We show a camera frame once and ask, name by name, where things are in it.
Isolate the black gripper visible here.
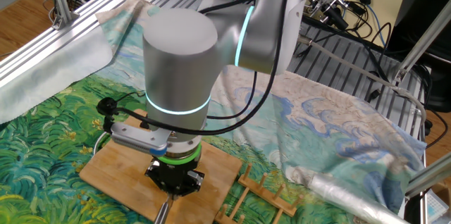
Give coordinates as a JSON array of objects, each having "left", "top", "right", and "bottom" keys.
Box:
[{"left": 144, "top": 160, "right": 205, "bottom": 197}]

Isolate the steel cleaver knife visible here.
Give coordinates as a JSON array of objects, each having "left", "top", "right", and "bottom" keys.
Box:
[{"left": 154, "top": 192, "right": 175, "bottom": 224}]

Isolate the bamboo cutting board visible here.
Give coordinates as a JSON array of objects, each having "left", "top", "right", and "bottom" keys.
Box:
[{"left": 79, "top": 108, "right": 244, "bottom": 224}]

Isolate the wooden peg dish rack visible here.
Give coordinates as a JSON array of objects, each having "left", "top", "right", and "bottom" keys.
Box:
[{"left": 214, "top": 162, "right": 304, "bottom": 224}]

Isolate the painted landscape tablecloth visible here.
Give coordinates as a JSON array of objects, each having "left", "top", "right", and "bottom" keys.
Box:
[{"left": 0, "top": 0, "right": 427, "bottom": 224}]

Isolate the clear plastic wrap roll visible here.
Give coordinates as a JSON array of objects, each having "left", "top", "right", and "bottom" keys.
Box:
[{"left": 306, "top": 173, "right": 409, "bottom": 224}]

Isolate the black computer case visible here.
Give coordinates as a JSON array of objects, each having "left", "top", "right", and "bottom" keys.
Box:
[{"left": 385, "top": 0, "right": 451, "bottom": 114}]

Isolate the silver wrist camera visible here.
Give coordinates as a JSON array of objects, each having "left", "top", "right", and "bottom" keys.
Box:
[{"left": 105, "top": 121, "right": 172, "bottom": 156}]

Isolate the black camera cable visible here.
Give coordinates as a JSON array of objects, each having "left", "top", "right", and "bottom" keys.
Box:
[{"left": 97, "top": 0, "right": 295, "bottom": 137}]

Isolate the black camera on mount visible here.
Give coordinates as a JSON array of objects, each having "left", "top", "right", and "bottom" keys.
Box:
[{"left": 306, "top": 0, "right": 350, "bottom": 31}]

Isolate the grey sheathed cable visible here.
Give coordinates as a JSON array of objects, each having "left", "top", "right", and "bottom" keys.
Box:
[{"left": 297, "top": 33, "right": 428, "bottom": 130}]

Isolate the blue cable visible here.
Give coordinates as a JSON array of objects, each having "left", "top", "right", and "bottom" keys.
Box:
[{"left": 323, "top": 0, "right": 388, "bottom": 49}]

